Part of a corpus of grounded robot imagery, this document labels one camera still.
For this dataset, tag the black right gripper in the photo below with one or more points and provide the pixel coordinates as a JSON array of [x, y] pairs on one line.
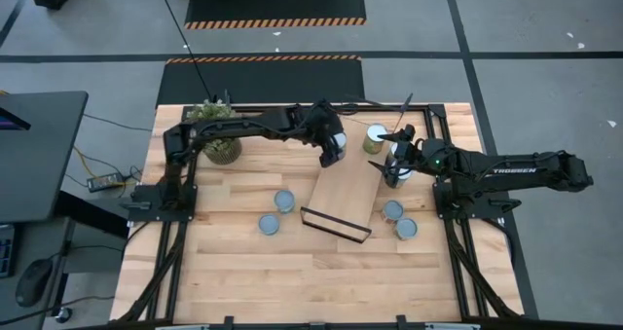
[[423, 157]]

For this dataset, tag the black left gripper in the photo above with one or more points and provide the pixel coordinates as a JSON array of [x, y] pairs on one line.
[[323, 125]]

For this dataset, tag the silver-lidded food can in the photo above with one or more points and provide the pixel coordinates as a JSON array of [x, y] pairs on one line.
[[340, 139]]

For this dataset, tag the corn can yellow label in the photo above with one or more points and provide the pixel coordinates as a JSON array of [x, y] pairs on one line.
[[376, 134]]

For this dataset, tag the carrots can blue yellow label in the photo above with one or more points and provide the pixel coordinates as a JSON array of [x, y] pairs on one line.
[[404, 174]]

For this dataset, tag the tomatoes can red white label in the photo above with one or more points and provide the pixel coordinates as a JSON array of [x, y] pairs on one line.
[[392, 209]]

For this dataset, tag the mixed vegetables can white label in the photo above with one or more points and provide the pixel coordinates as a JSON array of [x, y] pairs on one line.
[[284, 199]]

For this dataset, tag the can with green dotted label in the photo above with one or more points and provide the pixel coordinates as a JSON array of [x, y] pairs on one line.
[[406, 228]]

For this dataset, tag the short teal can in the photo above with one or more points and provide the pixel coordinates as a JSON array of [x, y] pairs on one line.
[[268, 224]]

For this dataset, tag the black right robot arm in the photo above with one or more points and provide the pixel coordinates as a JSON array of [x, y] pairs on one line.
[[511, 170]]

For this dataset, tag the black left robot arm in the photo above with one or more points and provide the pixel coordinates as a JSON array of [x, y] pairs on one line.
[[243, 125]]

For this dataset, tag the black hazard-striped floor mat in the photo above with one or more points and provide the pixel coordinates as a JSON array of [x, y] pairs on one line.
[[275, 4], [263, 82]]

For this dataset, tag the potted plant in ribbed pot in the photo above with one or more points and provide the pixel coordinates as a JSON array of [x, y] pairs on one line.
[[224, 152]]

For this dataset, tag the silver aluminium extrusion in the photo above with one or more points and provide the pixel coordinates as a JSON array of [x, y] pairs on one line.
[[452, 327], [182, 327]]

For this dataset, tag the black power adapter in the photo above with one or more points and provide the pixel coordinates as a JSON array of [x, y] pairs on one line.
[[104, 182]]

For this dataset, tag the black desk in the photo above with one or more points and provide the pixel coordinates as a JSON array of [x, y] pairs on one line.
[[44, 164]]

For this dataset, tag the grey desk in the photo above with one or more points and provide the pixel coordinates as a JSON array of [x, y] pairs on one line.
[[34, 240]]

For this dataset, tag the desk caster wheel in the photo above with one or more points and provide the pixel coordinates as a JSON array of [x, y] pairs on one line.
[[63, 315]]

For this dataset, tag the laptop with lit screen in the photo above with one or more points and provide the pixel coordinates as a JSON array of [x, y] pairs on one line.
[[12, 121]]

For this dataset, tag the black computer mouse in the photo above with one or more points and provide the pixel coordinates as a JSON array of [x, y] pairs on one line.
[[34, 281]]

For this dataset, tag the black keyboard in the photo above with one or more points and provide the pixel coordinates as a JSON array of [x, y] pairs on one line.
[[6, 252]]

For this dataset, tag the black aluminium rig frame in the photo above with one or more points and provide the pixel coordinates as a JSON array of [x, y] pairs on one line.
[[430, 125]]

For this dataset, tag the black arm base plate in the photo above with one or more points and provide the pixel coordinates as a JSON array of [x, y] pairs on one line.
[[487, 212], [146, 213]]

